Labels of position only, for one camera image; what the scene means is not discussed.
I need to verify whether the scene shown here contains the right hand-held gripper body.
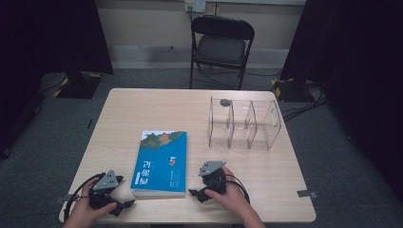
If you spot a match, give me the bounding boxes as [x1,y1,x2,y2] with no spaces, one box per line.
[198,160,228,195]

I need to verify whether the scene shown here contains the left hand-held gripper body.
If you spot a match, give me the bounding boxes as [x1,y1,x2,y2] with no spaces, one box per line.
[89,169,121,211]

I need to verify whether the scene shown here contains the blue paperback book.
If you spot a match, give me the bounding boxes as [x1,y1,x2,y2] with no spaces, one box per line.
[129,129,188,200]

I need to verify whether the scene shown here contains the person's right hand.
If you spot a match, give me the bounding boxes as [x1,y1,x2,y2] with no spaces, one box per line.
[203,165,255,220]

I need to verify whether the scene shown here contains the person's left hand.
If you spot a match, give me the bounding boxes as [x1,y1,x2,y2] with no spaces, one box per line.
[67,178,119,224]

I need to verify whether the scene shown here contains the grey tape strip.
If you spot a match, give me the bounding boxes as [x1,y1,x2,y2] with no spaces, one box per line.
[296,189,319,200]
[52,193,77,205]

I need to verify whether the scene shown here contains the clear acrylic divider rack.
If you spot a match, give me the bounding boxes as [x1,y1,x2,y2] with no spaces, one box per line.
[207,95,282,151]

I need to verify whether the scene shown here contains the black stand base yellow tape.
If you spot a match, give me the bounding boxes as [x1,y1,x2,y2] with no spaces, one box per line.
[51,70,104,100]
[271,77,317,104]

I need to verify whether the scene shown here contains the black folding chair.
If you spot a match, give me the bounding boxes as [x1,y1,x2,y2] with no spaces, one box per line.
[188,14,257,91]

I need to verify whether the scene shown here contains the dark curtain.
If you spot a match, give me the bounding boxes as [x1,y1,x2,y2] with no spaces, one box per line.
[0,0,114,153]
[279,0,403,205]

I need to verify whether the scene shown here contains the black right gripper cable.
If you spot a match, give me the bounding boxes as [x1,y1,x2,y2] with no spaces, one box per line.
[225,174,251,204]

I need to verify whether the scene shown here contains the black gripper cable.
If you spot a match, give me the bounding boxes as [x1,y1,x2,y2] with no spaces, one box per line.
[225,174,251,204]
[62,172,106,223]

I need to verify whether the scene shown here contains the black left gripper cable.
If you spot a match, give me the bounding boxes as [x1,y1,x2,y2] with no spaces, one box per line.
[62,172,106,223]

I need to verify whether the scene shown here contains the black floor cable bundle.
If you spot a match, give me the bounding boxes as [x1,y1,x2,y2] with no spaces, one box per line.
[280,81,329,124]

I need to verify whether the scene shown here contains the thin black floor cable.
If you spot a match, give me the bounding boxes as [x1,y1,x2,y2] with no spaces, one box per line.
[193,66,282,90]

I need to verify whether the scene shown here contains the white wall outlet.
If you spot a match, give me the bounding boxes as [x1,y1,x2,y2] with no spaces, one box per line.
[184,0,207,14]

